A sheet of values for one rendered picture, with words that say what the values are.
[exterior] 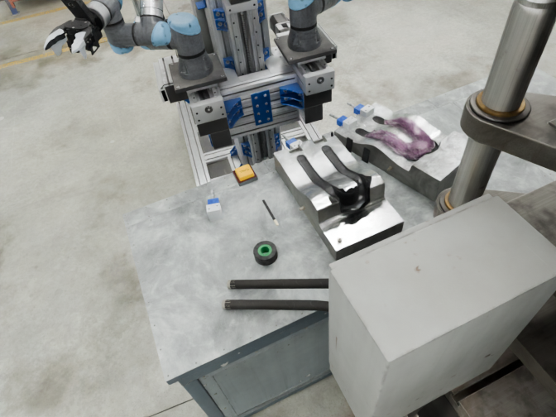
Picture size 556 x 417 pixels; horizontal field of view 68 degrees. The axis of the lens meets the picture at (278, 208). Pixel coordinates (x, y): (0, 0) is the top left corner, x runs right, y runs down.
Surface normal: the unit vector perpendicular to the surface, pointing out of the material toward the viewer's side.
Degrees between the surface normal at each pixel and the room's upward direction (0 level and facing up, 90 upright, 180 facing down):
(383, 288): 0
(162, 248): 0
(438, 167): 0
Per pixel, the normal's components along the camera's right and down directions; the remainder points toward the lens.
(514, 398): -0.09, -0.65
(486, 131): -0.66, 0.62
